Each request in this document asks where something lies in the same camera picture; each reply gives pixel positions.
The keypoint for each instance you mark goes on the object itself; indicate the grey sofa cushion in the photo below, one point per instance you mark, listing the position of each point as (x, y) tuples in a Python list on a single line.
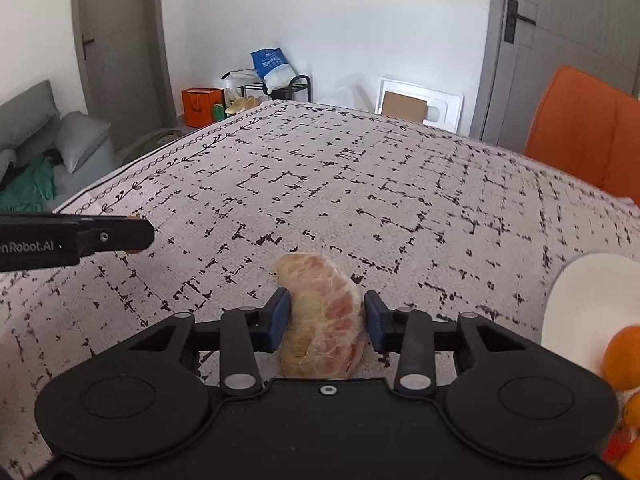
[(82, 140)]

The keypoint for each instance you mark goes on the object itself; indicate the green cloth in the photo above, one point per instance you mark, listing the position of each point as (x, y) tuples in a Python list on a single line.
[(30, 185)]

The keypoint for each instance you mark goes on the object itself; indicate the grey sofa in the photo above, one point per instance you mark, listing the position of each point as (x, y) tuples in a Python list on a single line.
[(25, 115)]

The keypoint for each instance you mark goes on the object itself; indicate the white ceramic plate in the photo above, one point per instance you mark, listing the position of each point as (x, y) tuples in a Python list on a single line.
[(575, 300)]

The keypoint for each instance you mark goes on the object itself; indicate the yellow slippers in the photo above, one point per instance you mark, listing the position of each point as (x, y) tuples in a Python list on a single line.
[(242, 106)]

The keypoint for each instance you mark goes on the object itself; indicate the small orange kumquat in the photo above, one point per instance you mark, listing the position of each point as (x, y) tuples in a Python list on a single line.
[(632, 462), (133, 250), (633, 410)]

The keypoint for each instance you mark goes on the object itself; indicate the small red hawthorn fruit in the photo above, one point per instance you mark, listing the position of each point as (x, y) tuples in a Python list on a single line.
[(618, 446)]

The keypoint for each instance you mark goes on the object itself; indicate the blue and white plastic bag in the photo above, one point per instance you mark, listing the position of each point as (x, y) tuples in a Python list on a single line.
[(272, 70)]

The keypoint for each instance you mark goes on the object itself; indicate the curved peeled pomelo segment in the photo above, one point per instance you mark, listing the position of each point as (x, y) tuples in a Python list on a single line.
[(322, 315)]

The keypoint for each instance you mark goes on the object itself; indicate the large orange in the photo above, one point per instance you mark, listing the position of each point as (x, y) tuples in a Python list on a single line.
[(624, 357)]

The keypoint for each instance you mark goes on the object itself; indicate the orange paper bag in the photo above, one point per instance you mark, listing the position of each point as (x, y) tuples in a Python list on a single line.
[(200, 107)]

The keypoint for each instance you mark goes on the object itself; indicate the plain grey door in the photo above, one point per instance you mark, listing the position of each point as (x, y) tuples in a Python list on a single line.
[(120, 50)]

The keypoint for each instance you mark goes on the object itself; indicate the patterned white tablecloth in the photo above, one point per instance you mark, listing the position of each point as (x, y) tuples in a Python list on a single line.
[(350, 185)]

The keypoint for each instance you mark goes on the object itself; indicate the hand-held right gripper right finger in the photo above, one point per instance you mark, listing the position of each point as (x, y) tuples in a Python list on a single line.
[(376, 321)]

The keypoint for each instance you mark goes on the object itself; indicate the orange chair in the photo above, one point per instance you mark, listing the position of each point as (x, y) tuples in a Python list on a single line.
[(580, 130)]

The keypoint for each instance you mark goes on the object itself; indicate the brown cardboard sheet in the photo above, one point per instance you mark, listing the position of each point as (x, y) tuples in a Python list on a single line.
[(404, 106)]

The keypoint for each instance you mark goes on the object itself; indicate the white foam board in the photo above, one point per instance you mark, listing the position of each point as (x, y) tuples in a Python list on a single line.
[(445, 107)]

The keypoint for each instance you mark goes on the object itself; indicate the black metal rack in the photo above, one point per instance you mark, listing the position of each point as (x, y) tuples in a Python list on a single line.
[(300, 87)]

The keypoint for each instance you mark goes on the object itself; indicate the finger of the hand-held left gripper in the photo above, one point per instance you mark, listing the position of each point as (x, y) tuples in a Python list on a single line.
[(120, 235)]

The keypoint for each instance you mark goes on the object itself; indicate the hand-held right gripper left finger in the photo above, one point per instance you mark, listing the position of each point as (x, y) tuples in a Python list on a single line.
[(277, 321)]

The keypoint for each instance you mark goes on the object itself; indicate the small green bag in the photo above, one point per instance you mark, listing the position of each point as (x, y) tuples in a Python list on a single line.
[(218, 112)]

